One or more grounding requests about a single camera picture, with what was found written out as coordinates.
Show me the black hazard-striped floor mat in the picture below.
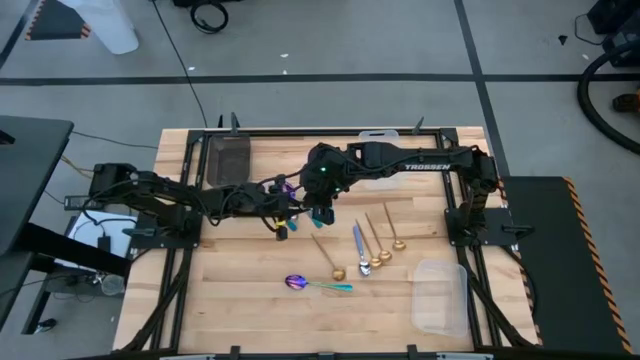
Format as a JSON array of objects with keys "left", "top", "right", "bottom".
[{"left": 24, "top": 0, "right": 92, "bottom": 41}]

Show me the thick black hose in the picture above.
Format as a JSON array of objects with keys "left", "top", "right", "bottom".
[{"left": 576, "top": 39, "right": 640, "bottom": 156}]

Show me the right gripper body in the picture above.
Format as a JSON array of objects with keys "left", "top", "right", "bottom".
[{"left": 298, "top": 142, "right": 351, "bottom": 210}]

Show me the clear bin with handle cutout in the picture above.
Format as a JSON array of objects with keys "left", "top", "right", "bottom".
[{"left": 357, "top": 128, "right": 401, "bottom": 191}]

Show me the black desk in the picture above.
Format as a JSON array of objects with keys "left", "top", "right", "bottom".
[{"left": 0, "top": 114, "right": 132, "bottom": 334}]

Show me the black desk foot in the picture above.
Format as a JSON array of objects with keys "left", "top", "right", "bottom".
[{"left": 32, "top": 317, "right": 59, "bottom": 335}]

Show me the silver spoon lavender handle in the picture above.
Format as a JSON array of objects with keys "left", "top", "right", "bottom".
[{"left": 351, "top": 224, "right": 373, "bottom": 278}]

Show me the thin black desk cable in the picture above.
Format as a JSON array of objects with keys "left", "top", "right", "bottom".
[{"left": 69, "top": 130, "right": 159, "bottom": 150}]

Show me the clear round cup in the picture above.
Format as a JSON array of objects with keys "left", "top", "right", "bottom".
[{"left": 101, "top": 273, "right": 125, "bottom": 297}]

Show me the thin black floor cable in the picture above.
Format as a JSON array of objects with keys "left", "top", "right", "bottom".
[{"left": 149, "top": 0, "right": 210, "bottom": 129}]

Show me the white board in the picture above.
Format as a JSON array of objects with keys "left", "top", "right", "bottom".
[{"left": 67, "top": 209, "right": 137, "bottom": 271}]

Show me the clear shallow plastic container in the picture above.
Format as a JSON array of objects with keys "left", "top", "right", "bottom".
[{"left": 410, "top": 258, "right": 469, "bottom": 339}]

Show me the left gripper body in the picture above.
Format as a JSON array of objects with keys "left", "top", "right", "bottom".
[{"left": 262, "top": 173, "right": 305, "bottom": 224}]

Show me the yellow cable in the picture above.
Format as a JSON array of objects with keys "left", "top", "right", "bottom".
[{"left": 59, "top": 154, "right": 96, "bottom": 182}]

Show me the black floor equipment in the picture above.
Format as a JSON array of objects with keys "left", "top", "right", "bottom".
[{"left": 585, "top": 0, "right": 640, "bottom": 69}]

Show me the black power strip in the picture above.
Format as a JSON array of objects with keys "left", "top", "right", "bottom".
[{"left": 63, "top": 194, "right": 106, "bottom": 210}]

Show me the coiled black cable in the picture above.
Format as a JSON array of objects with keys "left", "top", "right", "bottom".
[{"left": 188, "top": 0, "right": 230, "bottom": 35}]

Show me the black hazard-striped platform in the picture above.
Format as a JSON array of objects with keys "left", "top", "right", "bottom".
[{"left": 501, "top": 174, "right": 635, "bottom": 355}]

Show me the black orange object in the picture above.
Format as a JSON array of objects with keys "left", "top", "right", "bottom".
[{"left": 612, "top": 89, "right": 640, "bottom": 114}]

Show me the grey translucent plastic bin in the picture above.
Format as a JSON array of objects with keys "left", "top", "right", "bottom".
[{"left": 206, "top": 133, "right": 252, "bottom": 189}]

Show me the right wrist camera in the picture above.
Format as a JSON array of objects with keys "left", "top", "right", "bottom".
[{"left": 310, "top": 206, "right": 336, "bottom": 227}]

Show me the black aluminium table frame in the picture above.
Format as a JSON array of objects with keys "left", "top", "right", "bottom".
[{"left": 114, "top": 112, "right": 544, "bottom": 360}]

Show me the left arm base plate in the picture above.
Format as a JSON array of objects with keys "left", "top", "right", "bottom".
[{"left": 122, "top": 209, "right": 204, "bottom": 250}]

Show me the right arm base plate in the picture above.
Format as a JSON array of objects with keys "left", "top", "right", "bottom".
[{"left": 444, "top": 207, "right": 535, "bottom": 247}]

